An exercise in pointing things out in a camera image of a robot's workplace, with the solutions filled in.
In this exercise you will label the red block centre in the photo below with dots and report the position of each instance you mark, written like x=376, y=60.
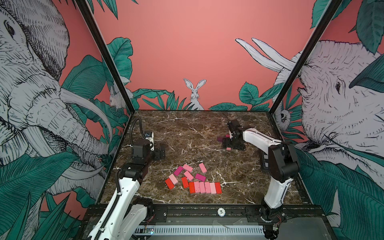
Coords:
x=185, y=182

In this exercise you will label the pink block top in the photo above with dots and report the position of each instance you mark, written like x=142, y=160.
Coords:
x=188, y=168

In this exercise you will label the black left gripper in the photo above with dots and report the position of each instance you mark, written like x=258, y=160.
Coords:
x=158, y=155

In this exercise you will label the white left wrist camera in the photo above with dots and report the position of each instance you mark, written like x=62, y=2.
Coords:
x=149, y=135

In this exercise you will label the pink row block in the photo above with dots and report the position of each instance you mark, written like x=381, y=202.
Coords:
x=207, y=187
x=213, y=188
x=197, y=187
x=202, y=187

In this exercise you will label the white slotted cable duct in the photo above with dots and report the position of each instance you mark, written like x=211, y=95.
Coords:
x=176, y=230

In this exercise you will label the black left corner frame post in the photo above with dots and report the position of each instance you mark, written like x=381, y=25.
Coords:
x=103, y=48

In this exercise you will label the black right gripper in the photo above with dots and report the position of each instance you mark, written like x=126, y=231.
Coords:
x=226, y=142

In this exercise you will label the black front frame rail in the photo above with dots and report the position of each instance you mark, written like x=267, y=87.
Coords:
x=164, y=212

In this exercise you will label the black corner frame post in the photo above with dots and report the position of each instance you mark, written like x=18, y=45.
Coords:
x=323, y=23
x=103, y=48

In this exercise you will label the checkerboard calibration plate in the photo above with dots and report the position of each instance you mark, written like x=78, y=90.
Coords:
x=264, y=161

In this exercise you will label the black right corner frame post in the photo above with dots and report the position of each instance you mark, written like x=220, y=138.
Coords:
x=323, y=23

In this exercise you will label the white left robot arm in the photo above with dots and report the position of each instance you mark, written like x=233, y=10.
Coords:
x=122, y=215

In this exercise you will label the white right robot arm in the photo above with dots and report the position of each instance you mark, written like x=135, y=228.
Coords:
x=283, y=164

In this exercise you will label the red row block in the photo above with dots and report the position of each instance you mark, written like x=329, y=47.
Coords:
x=218, y=188
x=192, y=187

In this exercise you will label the red block far left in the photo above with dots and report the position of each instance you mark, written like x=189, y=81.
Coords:
x=169, y=183

